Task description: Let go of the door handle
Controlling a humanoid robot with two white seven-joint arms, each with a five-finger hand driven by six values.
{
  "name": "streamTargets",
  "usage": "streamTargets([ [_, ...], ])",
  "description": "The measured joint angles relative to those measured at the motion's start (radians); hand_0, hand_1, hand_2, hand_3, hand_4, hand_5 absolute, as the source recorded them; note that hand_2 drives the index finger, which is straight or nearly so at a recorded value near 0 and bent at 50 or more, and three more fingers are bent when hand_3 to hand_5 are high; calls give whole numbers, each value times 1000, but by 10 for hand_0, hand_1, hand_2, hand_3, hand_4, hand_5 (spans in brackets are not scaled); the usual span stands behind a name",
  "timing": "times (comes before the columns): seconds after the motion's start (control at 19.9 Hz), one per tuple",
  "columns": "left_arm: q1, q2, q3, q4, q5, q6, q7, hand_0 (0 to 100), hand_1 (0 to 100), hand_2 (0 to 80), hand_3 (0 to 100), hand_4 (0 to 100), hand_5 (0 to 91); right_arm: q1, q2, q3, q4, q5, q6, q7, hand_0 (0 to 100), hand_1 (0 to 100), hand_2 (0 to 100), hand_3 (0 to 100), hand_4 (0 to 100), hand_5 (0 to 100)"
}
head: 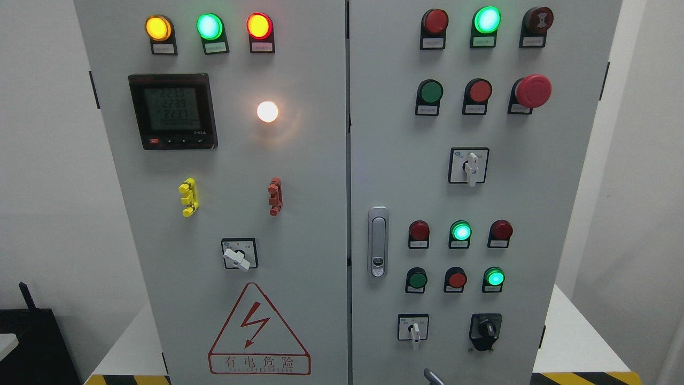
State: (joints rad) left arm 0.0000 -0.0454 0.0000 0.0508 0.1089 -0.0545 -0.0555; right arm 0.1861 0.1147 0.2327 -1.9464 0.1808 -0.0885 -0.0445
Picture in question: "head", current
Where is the grey robotic hand plastic covered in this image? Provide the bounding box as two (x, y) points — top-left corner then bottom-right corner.
(423, 368), (445, 385)

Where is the silver door handle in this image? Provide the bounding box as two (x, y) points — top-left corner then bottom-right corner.
(367, 206), (388, 278)

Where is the red push button lower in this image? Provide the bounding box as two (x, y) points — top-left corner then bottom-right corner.
(443, 266), (468, 293)

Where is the red push button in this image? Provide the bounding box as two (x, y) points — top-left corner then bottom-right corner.
(462, 78), (493, 116)
(443, 266), (468, 293)

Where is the green lit button lower right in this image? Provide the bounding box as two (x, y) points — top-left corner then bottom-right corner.
(481, 266), (506, 293)

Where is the red indicator light middle left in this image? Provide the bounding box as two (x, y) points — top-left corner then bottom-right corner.
(408, 221), (430, 249)

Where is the green indicator light middle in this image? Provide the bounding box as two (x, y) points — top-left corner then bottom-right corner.
(448, 220), (472, 249)

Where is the green indicator light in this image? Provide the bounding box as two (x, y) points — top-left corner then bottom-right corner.
(470, 5), (501, 49)
(196, 13), (230, 55)
(448, 220), (472, 249)

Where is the red indicator light middle right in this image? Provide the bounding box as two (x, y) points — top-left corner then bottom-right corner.
(487, 219), (514, 248)

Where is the red high voltage warning sticker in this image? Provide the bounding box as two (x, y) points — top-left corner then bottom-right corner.
(208, 282), (311, 375)

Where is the grey electrical cabinet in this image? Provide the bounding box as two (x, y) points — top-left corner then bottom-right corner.
(75, 1), (622, 384)

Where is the red terminal connector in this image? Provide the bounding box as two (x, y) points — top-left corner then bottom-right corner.
(267, 177), (283, 217)

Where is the green push button upper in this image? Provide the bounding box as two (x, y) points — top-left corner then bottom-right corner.
(415, 79), (443, 117)

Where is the red push button upper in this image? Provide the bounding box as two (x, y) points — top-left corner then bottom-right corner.
(462, 78), (493, 116)

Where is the red emergency stop button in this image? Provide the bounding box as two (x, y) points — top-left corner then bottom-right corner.
(507, 74), (553, 115)

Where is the yellow terminal connector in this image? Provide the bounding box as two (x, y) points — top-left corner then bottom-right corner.
(178, 178), (199, 218)

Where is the white indicator light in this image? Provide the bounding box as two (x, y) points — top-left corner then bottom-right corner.
(256, 101), (280, 124)

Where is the red indicator light top right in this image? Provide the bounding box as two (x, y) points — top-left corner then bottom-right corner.
(420, 8), (449, 50)

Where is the green indicator light top right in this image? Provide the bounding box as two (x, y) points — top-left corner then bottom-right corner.
(470, 5), (501, 49)

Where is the black digital power meter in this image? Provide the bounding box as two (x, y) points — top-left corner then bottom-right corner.
(128, 73), (218, 150)

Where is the black red buzzer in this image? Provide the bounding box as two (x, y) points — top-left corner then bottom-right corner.
(519, 6), (554, 48)

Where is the black box with antenna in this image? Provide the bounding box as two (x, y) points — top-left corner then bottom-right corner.
(1, 282), (81, 384)

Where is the red lit indicator light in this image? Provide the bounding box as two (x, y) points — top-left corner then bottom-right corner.
(246, 12), (275, 53)

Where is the green indicator light top left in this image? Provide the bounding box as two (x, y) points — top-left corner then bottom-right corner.
(196, 13), (230, 55)

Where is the yellow indicator light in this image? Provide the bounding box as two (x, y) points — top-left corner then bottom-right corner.
(145, 14), (177, 56)

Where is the white selector switch lower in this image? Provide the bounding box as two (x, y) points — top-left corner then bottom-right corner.
(397, 313), (430, 351)

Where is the white selector switch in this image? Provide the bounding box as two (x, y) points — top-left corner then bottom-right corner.
(397, 313), (430, 351)
(447, 147), (489, 187)

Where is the black rotary switch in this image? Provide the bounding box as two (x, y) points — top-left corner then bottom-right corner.
(469, 313), (503, 352)

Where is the white selector switch upper right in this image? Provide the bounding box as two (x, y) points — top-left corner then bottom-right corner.
(447, 147), (489, 187)

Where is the white selector switch left door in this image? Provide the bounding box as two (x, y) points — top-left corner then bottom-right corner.
(221, 238), (259, 272)

